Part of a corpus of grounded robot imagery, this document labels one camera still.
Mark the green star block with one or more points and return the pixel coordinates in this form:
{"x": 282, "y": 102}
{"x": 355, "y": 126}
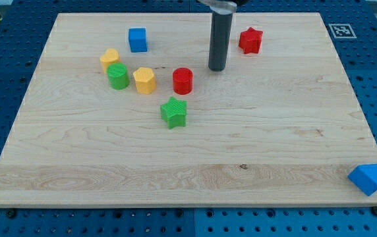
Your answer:
{"x": 174, "y": 112}

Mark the red star block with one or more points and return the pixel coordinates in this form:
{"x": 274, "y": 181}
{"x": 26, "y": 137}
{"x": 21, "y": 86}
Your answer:
{"x": 250, "y": 40}

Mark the red cylinder block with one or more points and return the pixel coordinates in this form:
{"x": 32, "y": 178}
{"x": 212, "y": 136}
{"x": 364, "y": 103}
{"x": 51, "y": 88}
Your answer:
{"x": 182, "y": 81}

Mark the yellow hexagon block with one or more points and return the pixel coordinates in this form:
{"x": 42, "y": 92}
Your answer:
{"x": 145, "y": 80}

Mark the light wooden board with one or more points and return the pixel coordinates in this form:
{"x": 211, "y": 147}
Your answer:
{"x": 280, "y": 128}

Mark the green cylinder block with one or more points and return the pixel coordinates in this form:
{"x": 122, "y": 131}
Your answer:
{"x": 118, "y": 76}

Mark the blue cube block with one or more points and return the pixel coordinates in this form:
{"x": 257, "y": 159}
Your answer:
{"x": 137, "y": 40}

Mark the yellow heart block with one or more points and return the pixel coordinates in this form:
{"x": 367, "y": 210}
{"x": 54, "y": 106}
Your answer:
{"x": 110, "y": 56}

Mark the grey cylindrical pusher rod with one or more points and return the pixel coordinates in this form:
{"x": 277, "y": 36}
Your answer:
{"x": 219, "y": 40}

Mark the white fiducial marker tag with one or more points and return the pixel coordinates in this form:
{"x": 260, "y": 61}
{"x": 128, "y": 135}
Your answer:
{"x": 342, "y": 31}

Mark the blue triangular prism block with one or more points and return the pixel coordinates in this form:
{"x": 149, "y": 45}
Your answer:
{"x": 365, "y": 178}

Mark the silver rod mount flange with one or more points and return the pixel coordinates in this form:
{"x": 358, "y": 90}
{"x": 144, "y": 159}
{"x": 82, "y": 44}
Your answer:
{"x": 220, "y": 7}

